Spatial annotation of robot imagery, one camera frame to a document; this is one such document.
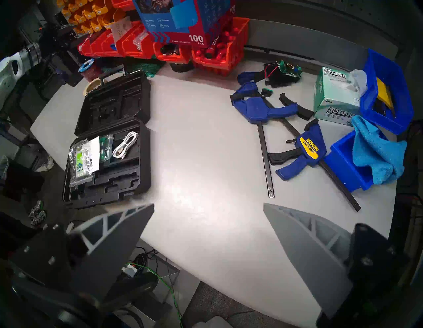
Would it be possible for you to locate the thin green cable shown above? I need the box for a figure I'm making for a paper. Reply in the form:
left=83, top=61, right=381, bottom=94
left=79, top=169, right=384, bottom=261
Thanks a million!
left=127, top=263, right=184, bottom=328

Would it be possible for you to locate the grey white sneaker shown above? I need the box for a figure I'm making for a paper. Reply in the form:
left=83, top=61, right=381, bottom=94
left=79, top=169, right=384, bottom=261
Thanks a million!
left=36, top=155, right=56, bottom=172
left=28, top=200, right=47, bottom=227

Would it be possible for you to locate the blue bar clamp yellow label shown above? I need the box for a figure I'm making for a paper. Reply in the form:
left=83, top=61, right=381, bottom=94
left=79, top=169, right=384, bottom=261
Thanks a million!
left=261, top=96, right=361, bottom=212

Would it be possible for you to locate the black plastic tool box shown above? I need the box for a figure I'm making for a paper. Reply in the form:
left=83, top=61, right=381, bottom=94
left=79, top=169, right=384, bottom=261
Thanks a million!
left=62, top=64, right=152, bottom=209

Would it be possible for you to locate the red parts bin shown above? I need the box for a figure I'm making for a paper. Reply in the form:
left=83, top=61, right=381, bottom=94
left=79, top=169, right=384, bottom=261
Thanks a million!
left=116, top=21, right=156, bottom=60
left=78, top=35, right=99, bottom=57
left=95, top=30, right=121, bottom=58
left=154, top=41, right=193, bottom=65
left=192, top=17, right=250, bottom=66
left=192, top=58, right=240, bottom=77

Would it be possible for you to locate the white coiled USB cable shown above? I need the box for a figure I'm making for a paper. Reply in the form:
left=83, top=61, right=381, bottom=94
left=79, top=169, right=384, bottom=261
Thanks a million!
left=112, top=131, right=138, bottom=160

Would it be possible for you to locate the cream masking tape roll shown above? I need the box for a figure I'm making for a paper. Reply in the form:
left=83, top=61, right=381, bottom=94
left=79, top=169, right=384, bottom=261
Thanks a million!
left=83, top=78, right=106, bottom=96

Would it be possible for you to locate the white paper card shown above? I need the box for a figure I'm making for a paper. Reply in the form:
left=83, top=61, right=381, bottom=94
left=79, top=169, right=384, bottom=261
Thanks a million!
left=84, top=136, right=100, bottom=174

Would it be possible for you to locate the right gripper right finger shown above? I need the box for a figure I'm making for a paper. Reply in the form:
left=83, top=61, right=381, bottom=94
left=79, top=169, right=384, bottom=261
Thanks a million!
left=263, top=203, right=407, bottom=320

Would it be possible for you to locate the teal cloth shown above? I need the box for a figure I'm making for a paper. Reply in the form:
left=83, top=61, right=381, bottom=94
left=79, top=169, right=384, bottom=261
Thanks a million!
left=351, top=115, right=407, bottom=185

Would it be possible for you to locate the black tape roll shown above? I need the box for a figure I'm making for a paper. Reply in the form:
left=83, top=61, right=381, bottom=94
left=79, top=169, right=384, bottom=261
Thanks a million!
left=170, top=61, right=195, bottom=73

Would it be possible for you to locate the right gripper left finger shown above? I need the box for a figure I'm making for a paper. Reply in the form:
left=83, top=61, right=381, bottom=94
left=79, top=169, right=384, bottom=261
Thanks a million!
left=8, top=203, right=155, bottom=301

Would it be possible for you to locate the small clear bag green part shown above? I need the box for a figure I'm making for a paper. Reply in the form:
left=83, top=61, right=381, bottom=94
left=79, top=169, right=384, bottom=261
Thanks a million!
left=99, top=134, right=114, bottom=162

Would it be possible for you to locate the blue plastic clamp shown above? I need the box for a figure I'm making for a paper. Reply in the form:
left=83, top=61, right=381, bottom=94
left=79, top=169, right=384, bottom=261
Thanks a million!
left=230, top=71, right=314, bottom=199

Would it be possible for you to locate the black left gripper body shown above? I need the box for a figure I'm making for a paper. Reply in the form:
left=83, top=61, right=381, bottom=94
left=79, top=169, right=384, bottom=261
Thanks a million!
left=40, top=24, right=80, bottom=55

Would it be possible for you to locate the yellow flat item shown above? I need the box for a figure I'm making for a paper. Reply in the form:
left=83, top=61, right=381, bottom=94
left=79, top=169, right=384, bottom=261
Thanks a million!
left=376, top=77, right=395, bottom=111

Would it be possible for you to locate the green tissue box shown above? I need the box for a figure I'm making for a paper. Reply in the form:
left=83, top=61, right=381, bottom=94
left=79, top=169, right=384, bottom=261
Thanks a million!
left=313, top=66, right=368, bottom=126

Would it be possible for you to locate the red wire spool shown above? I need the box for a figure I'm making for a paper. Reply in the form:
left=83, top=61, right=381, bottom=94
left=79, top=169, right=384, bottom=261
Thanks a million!
left=78, top=59, right=101, bottom=81

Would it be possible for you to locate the blue cleaning cloths box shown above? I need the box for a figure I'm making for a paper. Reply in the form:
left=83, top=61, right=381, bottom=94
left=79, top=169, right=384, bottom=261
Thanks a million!
left=132, top=0, right=237, bottom=48

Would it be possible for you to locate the green circuit board with wires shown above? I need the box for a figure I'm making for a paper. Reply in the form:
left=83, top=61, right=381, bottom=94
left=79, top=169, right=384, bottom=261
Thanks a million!
left=263, top=60, right=303, bottom=88

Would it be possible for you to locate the clear bag green print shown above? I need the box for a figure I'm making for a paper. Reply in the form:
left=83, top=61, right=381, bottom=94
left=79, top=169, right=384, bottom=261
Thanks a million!
left=68, top=139, right=95, bottom=188

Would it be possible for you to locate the clear plastic parts bag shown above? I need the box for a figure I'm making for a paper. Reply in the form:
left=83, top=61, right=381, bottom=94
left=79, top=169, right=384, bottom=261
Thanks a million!
left=111, top=17, right=133, bottom=42
left=134, top=31, right=150, bottom=51

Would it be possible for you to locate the blue plastic bin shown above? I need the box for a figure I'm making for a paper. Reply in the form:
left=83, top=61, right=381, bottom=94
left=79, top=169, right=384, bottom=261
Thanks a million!
left=324, top=130, right=389, bottom=193
left=360, top=49, right=414, bottom=135

